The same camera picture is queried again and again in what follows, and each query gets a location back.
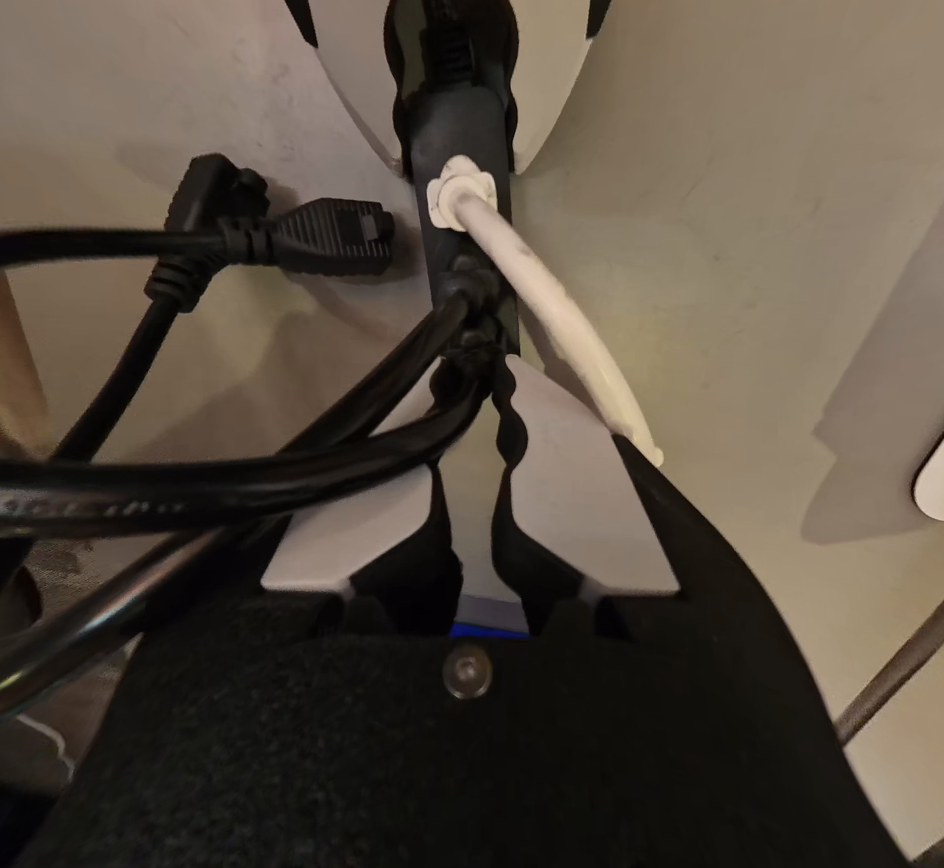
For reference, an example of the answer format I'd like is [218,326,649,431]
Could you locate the thin white cable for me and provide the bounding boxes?
[15,715,76,773]

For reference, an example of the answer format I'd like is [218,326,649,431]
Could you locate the person's beige pants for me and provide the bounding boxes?
[0,271,51,460]

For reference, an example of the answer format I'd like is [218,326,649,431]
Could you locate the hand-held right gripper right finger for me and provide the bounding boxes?
[490,355,681,638]

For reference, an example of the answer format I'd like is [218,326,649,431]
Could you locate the black power strip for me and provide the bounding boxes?
[394,0,525,360]

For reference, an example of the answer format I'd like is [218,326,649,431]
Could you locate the white extension cord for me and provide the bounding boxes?
[426,154,665,468]

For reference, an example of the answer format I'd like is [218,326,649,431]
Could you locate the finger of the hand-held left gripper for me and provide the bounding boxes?
[294,0,407,176]
[498,0,603,176]

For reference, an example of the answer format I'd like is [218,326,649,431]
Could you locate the black extension cord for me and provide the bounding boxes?
[0,153,504,714]
[0,197,502,539]

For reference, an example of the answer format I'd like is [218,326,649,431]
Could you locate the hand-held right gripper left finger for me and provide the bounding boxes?
[260,396,464,637]

